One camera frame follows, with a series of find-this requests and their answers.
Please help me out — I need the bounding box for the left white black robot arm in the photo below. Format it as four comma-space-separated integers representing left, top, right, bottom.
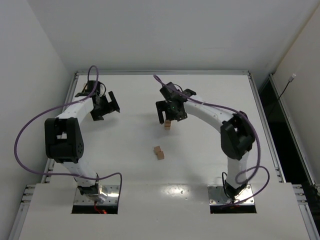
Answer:
44, 80, 120, 202

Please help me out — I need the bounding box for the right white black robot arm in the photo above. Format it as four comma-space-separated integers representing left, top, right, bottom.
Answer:
155, 82, 256, 200

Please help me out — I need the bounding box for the front left wooden block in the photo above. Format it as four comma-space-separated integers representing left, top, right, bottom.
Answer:
156, 151, 165, 160

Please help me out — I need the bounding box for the black cable at right base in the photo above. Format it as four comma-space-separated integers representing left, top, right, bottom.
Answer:
221, 170, 232, 198

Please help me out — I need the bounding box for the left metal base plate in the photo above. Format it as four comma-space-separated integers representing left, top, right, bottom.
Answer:
73, 185, 120, 206

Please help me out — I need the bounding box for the metal base plate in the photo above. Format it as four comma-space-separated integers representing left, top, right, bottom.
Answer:
73, 185, 120, 206
207, 184, 255, 207

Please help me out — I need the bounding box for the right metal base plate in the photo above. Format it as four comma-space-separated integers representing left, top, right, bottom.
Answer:
207, 184, 255, 207

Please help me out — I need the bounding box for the red wire under left base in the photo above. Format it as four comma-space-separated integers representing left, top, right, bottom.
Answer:
93, 202, 108, 215

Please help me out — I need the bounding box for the black wall cable white plug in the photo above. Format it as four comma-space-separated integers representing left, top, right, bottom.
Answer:
277, 73, 297, 101

